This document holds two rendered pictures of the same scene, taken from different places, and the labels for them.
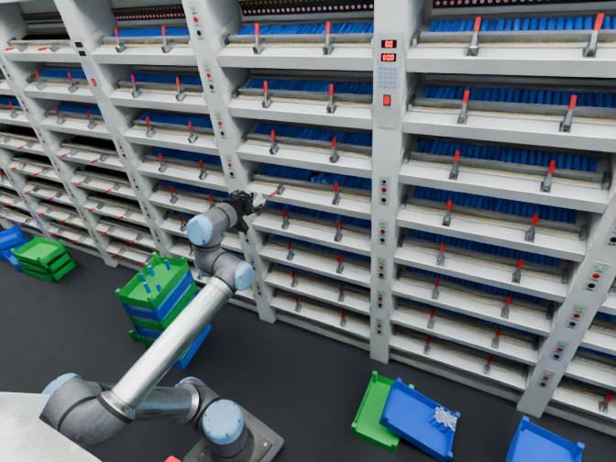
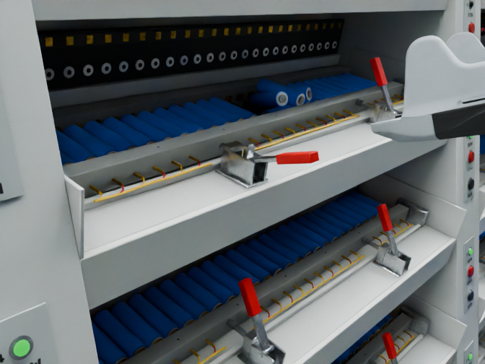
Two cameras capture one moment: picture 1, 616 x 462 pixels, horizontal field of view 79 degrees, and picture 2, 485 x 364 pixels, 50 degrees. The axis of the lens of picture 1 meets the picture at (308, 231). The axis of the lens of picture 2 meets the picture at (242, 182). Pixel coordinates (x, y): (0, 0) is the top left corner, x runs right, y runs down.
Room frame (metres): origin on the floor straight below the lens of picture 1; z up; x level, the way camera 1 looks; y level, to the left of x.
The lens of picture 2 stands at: (1.34, 0.55, 1.04)
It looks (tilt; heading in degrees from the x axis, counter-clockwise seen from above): 14 degrees down; 284
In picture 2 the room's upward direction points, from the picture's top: 6 degrees counter-clockwise
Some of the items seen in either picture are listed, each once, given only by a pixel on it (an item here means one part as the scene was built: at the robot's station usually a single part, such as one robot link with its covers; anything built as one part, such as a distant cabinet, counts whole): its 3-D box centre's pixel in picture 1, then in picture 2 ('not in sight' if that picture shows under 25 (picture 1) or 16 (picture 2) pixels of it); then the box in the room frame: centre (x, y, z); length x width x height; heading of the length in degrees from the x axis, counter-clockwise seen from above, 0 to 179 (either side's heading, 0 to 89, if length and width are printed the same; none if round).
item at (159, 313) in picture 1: (159, 290); not in sight; (1.44, 0.79, 0.44); 0.30 x 0.20 x 0.08; 158
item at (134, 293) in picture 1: (154, 279); not in sight; (1.44, 0.79, 0.52); 0.30 x 0.20 x 0.08; 158
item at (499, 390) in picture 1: (326, 321); not in sight; (1.47, -0.05, 0.03); 2.19 x 0.16 x 0.05; 60
